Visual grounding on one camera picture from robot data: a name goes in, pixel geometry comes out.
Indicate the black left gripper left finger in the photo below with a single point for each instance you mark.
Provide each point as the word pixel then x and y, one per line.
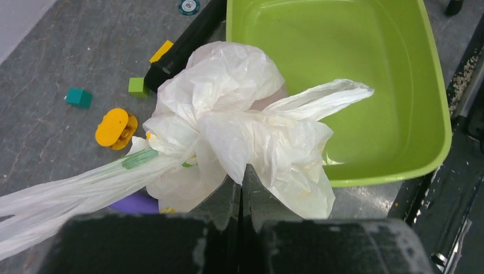
pixel 203 240

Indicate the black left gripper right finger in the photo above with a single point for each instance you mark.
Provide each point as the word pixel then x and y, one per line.
pixel 276 240

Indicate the white plastic bag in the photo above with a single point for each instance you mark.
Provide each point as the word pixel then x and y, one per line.
pixel 212 119

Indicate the purple toy eggplant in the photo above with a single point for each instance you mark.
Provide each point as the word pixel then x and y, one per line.
pixel 136 204

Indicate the yellow oval toy piece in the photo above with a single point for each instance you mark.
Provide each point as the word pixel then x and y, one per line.
pixel 116 129

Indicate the green cube block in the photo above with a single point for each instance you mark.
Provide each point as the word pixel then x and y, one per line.
pixel 137 88

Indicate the green plastic tray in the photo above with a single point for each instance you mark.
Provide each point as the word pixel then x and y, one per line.
pixel 379 63

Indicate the black marker pen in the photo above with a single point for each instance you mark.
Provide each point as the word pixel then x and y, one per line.
pixel 196 35

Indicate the teal cube block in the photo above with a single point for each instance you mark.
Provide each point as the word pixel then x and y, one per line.
pixel 79 98

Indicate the yellow flat block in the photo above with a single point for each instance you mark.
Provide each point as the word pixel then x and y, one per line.
pixel 165 47

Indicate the blue poker chip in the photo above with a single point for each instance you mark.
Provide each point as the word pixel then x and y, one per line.
pixel 188 7

